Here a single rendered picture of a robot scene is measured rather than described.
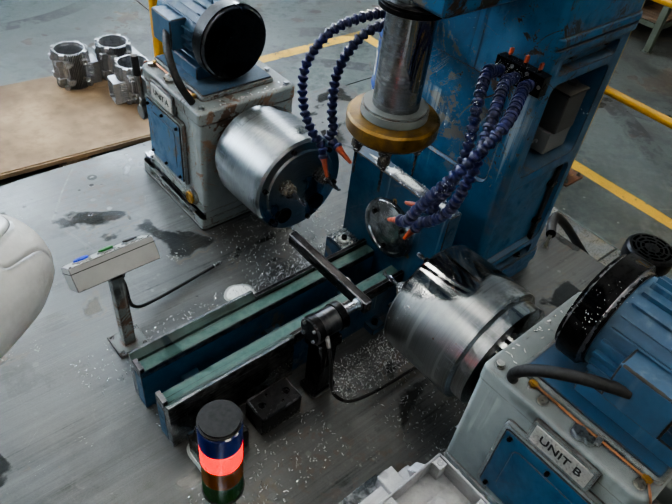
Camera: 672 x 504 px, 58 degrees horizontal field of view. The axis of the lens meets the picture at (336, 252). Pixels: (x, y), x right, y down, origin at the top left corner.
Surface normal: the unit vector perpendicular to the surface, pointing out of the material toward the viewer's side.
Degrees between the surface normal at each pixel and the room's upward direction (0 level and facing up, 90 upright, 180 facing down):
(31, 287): 75
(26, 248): 54
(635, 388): 90
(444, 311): 43
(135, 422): 0
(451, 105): 90
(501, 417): 89
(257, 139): 32
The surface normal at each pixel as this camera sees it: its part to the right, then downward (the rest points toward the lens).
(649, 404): -0.76, 0.39
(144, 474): 0.10, -0.72
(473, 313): -0.27, -0.46
